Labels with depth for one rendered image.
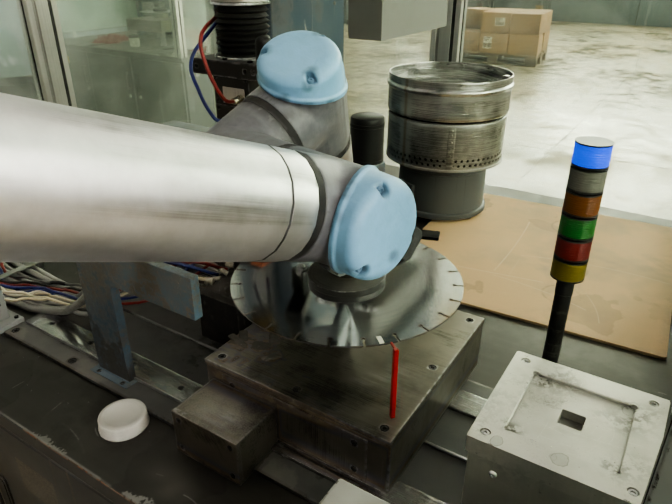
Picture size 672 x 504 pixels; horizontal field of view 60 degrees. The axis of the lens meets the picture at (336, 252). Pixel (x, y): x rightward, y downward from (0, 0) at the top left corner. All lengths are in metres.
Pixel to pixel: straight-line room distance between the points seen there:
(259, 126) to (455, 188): 1.04
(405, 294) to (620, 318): 0.54
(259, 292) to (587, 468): 0.45
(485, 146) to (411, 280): 0.67
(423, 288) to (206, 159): 0.55
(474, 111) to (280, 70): 0.94
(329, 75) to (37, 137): 0.29
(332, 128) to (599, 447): 0.44
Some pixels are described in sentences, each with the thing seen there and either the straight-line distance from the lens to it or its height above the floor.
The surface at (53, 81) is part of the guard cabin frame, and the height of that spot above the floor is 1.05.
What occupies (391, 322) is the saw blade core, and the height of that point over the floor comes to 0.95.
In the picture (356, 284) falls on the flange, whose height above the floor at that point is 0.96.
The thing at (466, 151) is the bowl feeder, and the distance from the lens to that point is 1.43.
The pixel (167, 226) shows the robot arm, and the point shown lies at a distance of 0.30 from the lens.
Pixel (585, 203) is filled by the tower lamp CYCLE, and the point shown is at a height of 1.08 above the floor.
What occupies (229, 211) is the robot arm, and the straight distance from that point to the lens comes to 0.32.
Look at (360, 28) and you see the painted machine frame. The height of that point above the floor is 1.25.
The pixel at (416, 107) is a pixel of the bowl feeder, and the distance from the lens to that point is 1.41.
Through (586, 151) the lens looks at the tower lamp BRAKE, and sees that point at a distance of 0.78.
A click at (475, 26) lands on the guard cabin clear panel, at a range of 1.81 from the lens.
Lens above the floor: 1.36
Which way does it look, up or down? 27 degrees down
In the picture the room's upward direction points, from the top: straight up
